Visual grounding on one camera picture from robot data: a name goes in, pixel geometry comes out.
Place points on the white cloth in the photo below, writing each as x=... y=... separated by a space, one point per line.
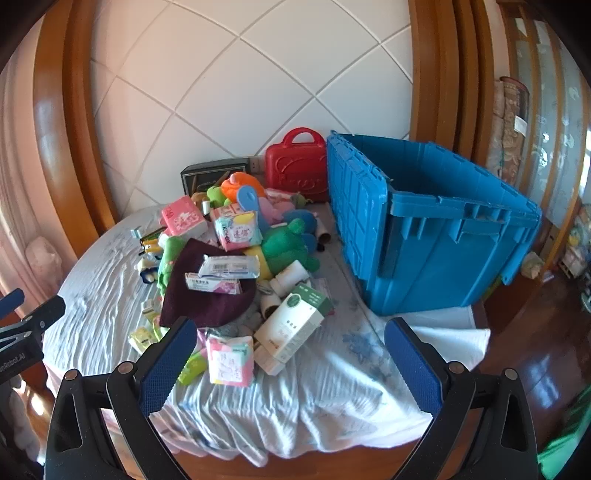
x=438 y=332

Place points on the wooden wall trim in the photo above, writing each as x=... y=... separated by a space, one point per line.
x=78 y=138

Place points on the blue oval toy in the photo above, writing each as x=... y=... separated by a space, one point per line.
x=247 y=201

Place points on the small green plush toy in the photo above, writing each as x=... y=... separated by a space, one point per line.
x=299 y=198

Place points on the orange plush toy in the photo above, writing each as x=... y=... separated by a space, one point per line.
x=233 y=184

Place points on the pink tissue pack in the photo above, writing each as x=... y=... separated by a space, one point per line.
x=182 y=217

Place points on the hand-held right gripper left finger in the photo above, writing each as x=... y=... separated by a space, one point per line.
x=166 y=364

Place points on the rainbow striped pad packet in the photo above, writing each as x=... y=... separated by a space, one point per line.
x=229 y=362

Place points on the blue plastic storage crate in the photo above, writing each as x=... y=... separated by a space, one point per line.
x=415 y=254

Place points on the black decorated box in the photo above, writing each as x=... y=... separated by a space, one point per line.
x=203 y=177

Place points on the light green packet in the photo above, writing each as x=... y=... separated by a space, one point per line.
x=191 y=371

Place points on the brown rabbit plush toy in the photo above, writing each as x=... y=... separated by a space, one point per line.
x=197 y=199

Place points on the maroon cloth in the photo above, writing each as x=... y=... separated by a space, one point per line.
x=203 y=309

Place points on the wooden door frame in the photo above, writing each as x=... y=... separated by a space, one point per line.
x=438 y=69

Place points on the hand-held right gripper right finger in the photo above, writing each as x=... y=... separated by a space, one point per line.
x=413 y=369

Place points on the pink white medicine box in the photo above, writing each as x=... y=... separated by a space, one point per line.
x=212 y=284

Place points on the white floral tablecloth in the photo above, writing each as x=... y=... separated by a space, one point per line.
x=115 y=300

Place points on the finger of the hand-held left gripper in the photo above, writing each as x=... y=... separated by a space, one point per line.
x=10 y=302
x=44 y=314

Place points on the cardboard tube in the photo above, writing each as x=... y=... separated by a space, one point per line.
x=323 y=230

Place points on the pink pig plush toy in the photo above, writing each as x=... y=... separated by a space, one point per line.
x=272 y=207

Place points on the green cloth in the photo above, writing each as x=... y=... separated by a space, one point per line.
x=568 y=443

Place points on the yellow green small box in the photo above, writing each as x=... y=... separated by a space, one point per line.
x=141 y=339

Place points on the black yellow packet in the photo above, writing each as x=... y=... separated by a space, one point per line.
x=150 y=243

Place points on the red toy suitcase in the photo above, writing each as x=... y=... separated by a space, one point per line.
x=291 y=166

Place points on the frosted glass slatted partition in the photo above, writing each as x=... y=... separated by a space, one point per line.
x=554 y=115

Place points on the green frog plush toy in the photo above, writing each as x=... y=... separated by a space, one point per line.
x=281 y=249

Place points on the white blue pad packet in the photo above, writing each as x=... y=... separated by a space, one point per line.
x=238 y=233

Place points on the blue plush toy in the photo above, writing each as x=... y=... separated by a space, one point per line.
x=300 y=219

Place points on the wall power socket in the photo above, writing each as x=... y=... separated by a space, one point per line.
x=255 y=163

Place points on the white plastic bottle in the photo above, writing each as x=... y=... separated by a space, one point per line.
x=288 y=277

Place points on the pink white pad packet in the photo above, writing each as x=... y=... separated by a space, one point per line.
x=225 y=214

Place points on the light green plush toy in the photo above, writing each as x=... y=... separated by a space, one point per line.
x=214 y=194

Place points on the tall white green box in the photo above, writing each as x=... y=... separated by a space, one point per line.
x=286 y=327

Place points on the white blue wipes packet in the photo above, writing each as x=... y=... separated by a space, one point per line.
x=228 y=267

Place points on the rolled patterned carpet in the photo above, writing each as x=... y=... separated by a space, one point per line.
x=508 y=124

